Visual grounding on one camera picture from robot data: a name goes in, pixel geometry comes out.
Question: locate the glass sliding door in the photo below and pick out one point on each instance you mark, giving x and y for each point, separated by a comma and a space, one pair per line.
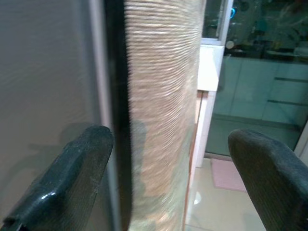
252, 96

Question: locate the grey mini fridge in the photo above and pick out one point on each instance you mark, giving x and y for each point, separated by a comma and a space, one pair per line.
43, 60

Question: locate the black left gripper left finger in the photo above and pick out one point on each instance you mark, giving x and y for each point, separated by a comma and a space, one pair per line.
72, 173

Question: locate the pink floor mat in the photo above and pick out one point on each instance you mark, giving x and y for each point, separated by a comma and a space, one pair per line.
226, 175

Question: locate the cream side cabinet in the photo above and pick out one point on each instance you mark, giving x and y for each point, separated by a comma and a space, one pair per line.
208, 69

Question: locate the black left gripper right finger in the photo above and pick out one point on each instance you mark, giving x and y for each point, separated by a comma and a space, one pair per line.
272, 180

